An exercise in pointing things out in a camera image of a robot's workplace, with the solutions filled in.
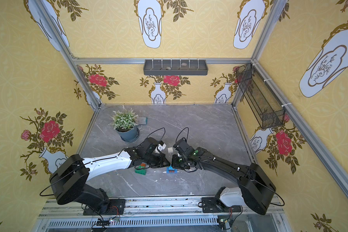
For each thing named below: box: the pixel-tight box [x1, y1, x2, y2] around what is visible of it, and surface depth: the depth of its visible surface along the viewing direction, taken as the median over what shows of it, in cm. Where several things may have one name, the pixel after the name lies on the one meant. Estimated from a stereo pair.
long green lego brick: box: [134, 169, 147, 175], surface depth 86 cm
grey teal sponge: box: [138, 116, 149, 125], surface depth 112 cm
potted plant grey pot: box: [108, 105, 140, 143], surface depth 92 cm
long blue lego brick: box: [166, 168, 178, 174], surface depth 86 cm
